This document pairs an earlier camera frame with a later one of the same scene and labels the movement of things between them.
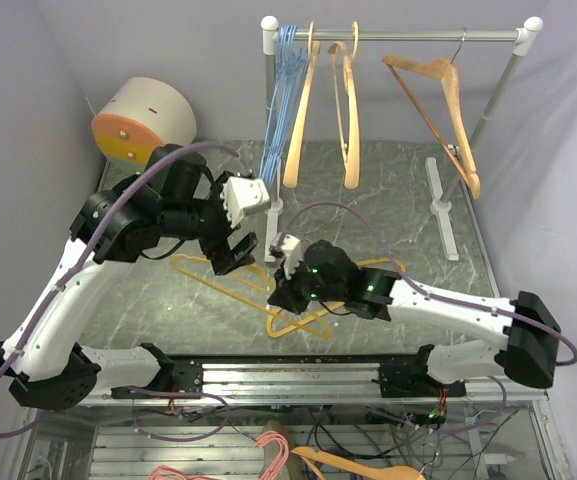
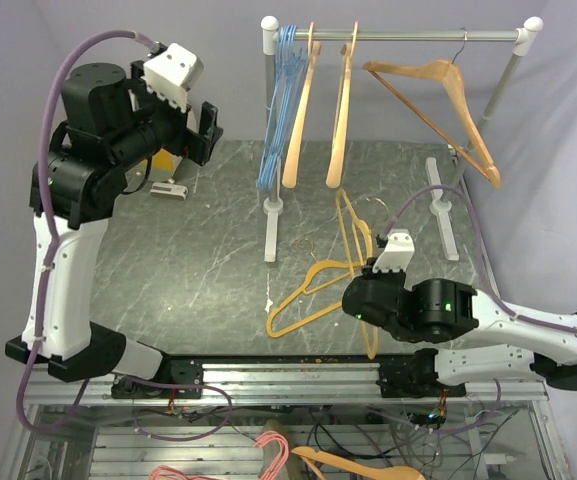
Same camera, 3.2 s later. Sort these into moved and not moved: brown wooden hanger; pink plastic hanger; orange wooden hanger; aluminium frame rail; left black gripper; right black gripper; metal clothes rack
Moved: right black gripper; left black gripper; brown wooden hanger
Not moved: orange wooden hanger; metal clothes rack; aluminium frame rail; pink plastic hanger
